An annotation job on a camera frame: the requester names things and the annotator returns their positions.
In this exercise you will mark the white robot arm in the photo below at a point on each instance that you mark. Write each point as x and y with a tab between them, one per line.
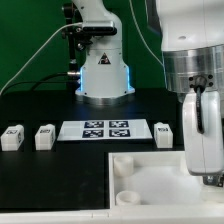
193	61

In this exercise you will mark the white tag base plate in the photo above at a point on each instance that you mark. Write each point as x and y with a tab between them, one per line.
132	129

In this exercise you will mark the black camera stand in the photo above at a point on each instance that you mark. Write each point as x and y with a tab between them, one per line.
70	12

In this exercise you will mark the white square tabletop part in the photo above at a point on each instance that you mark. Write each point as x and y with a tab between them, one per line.
159	178

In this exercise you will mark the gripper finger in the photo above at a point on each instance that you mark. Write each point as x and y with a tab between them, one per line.
216	180

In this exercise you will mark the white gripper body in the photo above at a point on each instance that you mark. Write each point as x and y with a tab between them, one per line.
204	153

